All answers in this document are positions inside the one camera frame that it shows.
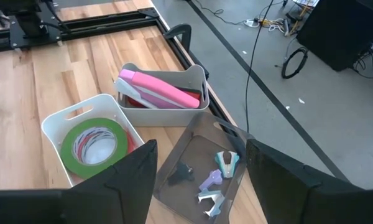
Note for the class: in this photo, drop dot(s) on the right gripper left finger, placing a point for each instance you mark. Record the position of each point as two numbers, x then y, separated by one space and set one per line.
112 205

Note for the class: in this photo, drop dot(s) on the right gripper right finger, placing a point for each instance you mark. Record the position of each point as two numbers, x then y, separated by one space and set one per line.
298 202

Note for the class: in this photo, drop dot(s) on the red tape roll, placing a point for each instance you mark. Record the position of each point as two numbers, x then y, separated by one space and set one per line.
132 143

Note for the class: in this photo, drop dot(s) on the green masking tape roll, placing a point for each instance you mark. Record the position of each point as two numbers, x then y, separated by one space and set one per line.
68 155

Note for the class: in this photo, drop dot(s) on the black staple remover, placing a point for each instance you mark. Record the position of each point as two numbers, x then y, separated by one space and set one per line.
180 174

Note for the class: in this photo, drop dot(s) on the teal white staple remover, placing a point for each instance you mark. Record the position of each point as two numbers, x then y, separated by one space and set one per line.
228 168

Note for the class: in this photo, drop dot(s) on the light blue staple remover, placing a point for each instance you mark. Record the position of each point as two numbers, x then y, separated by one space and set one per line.
214 199

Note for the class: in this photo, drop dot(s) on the purple staple remover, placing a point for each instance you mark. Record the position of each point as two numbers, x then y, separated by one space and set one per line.
213 179

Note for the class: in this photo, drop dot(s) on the pink marker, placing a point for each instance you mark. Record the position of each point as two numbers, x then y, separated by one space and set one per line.
161 88

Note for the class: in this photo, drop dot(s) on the red stapler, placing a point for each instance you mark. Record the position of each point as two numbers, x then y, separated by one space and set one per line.
194 94

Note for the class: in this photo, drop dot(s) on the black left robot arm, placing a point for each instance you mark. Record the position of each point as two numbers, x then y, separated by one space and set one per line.
28 18

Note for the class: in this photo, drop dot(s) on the white plastic bin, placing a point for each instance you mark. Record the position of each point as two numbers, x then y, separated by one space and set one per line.
54 130

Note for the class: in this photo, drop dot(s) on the dark translucent plastic bin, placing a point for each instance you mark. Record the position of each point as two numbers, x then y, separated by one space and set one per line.
192 149

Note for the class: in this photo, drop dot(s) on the grey plastic bin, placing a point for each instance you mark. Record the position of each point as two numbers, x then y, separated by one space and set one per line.
161 118

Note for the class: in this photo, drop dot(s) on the black cabinet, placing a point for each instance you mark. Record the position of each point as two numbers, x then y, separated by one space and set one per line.
335 31

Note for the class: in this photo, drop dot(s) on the white power strip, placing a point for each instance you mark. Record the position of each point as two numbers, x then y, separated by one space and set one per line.
250 22

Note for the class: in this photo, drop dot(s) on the black table clamp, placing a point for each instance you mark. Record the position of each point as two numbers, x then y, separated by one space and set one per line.
180 29

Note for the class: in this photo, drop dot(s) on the black aluminium table frame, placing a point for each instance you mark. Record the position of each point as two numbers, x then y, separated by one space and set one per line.
112 21

